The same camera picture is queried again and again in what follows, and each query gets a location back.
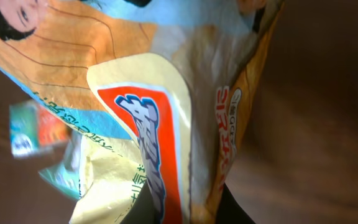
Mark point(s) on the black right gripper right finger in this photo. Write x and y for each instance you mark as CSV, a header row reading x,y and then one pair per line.
x,y
230,212

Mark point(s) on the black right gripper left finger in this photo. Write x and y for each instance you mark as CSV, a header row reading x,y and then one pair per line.
x,y
142,211

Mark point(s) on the mint green wipes pouch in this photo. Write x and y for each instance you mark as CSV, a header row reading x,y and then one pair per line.
x,y
65,176

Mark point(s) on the cream wet wipes bag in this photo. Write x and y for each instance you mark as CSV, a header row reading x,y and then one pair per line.
x,y
161,92

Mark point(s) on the orange Kleenex tissue pack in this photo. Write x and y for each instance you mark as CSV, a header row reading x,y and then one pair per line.
x,y
51,130

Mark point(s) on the teal Kleenex tissue pack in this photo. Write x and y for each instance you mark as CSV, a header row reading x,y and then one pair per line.
x,y
23,128

